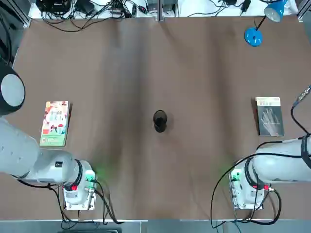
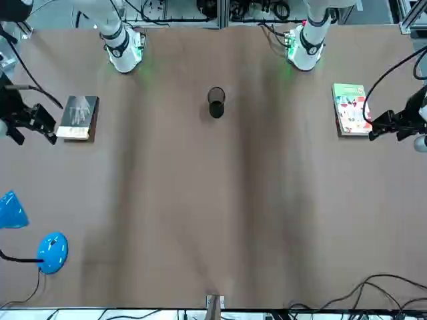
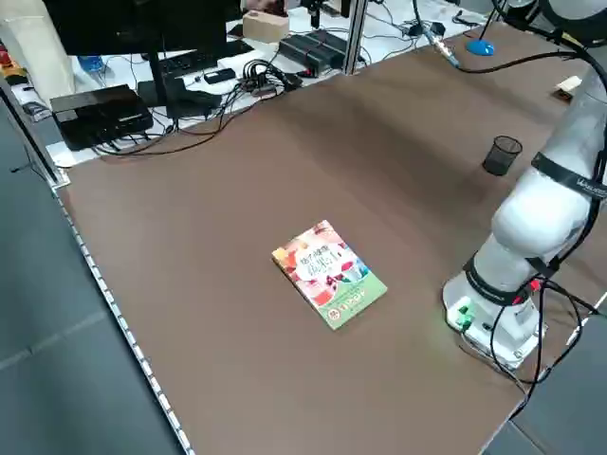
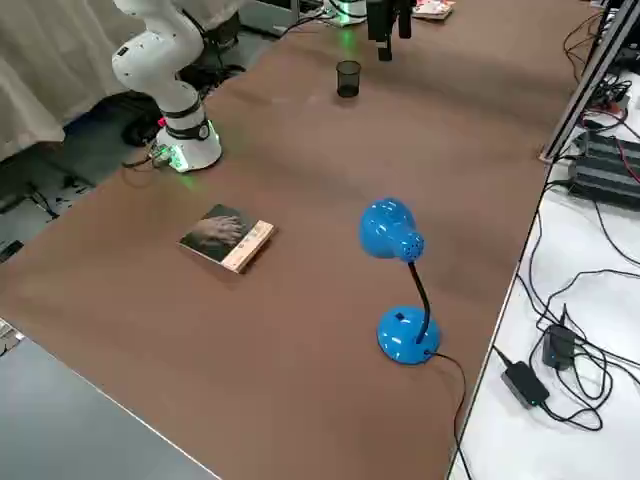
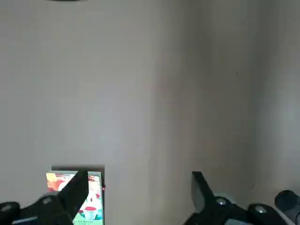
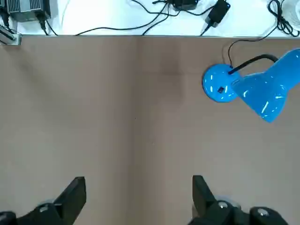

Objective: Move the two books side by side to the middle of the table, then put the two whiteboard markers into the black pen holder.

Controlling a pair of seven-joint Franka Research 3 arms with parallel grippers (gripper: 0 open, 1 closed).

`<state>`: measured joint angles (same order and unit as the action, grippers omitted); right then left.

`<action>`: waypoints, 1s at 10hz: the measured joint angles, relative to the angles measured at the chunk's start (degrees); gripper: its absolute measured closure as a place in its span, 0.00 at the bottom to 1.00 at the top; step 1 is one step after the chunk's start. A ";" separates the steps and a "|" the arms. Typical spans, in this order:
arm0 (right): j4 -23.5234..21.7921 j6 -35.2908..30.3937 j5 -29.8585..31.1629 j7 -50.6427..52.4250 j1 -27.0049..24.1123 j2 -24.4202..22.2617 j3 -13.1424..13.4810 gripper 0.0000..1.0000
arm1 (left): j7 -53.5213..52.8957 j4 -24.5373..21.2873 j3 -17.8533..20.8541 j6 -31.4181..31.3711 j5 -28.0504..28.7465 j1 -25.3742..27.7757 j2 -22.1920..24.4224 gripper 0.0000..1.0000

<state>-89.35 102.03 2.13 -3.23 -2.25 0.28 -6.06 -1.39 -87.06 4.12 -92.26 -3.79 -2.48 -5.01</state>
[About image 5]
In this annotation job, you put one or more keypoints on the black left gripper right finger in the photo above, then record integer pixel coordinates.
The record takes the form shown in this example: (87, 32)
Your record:
(204, 197)

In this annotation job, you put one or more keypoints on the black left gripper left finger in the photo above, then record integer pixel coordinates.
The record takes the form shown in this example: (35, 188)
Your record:
(70, 194)

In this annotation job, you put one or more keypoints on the colourful juice recipe book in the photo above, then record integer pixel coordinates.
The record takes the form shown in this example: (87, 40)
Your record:
(95, 201)

